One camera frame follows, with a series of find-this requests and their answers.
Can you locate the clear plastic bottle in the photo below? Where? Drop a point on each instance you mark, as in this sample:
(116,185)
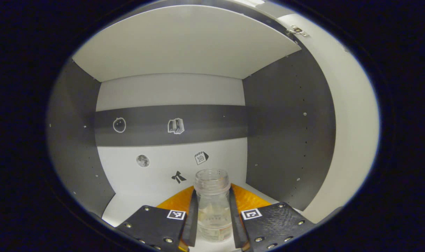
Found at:
(212,210)

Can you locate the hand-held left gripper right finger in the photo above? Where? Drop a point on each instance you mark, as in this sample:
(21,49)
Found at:
(237,227)

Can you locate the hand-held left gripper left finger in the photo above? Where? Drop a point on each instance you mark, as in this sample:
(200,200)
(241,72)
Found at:
(193,224)

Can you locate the grey cabinet door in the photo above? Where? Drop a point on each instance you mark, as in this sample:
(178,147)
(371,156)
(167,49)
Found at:
(352,122)

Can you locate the grey cabinet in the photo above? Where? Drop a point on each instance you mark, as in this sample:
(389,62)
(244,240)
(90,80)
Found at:
(170,45)

